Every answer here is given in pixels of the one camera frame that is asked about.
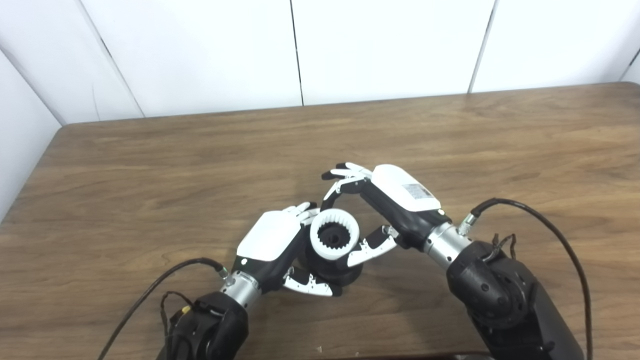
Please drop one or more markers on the round black part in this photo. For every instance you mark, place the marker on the round black part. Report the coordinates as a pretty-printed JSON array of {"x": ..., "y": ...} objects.
[{"x": 331, "y": 237}]

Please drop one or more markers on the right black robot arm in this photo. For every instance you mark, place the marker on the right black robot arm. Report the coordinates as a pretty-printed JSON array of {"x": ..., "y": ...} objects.
[{"x": 510, "y": 300}]

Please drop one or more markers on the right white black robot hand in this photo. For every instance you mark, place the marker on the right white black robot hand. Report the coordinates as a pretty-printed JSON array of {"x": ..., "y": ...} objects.
[{"x": 405, "y": 205}]

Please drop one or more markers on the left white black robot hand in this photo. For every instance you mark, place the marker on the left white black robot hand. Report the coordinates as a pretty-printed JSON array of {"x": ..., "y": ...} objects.
[{"x": 270, "y": 240}]

